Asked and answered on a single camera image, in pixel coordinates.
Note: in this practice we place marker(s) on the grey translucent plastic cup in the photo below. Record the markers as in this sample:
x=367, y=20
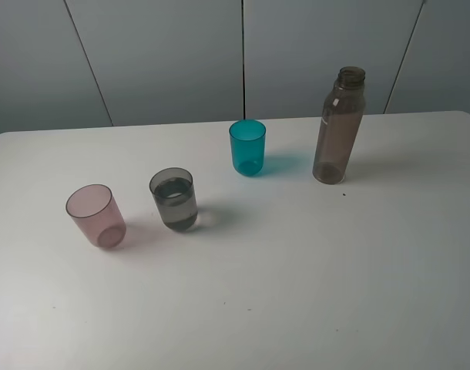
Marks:
x=174, y=195

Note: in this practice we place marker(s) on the teal translucent plastic cup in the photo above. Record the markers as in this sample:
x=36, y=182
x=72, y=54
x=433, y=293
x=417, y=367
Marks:
x=247, y=143

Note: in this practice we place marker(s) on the pink translucent plastic cup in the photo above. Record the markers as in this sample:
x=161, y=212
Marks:
x=95, y=212

